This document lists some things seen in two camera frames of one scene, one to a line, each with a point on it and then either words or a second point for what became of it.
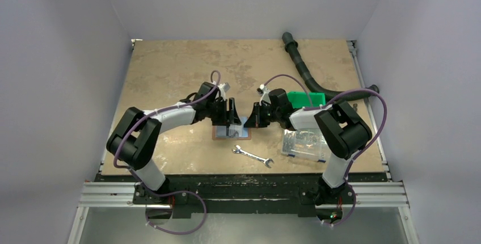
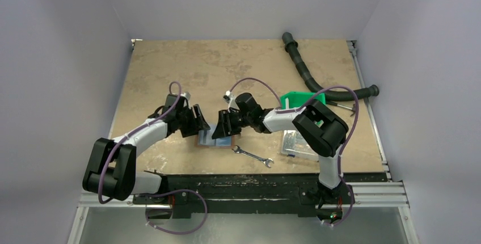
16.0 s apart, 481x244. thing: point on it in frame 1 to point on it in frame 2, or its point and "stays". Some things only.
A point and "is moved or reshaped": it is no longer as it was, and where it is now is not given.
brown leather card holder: x=236 y=133 is moved or reshaped
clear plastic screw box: x=307 y=143 stays
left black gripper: x=223 y=120 to x=197 y=123
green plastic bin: x=299 y=99 stays
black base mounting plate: x=189 y=193 stays
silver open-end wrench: x=263 y=160 stays
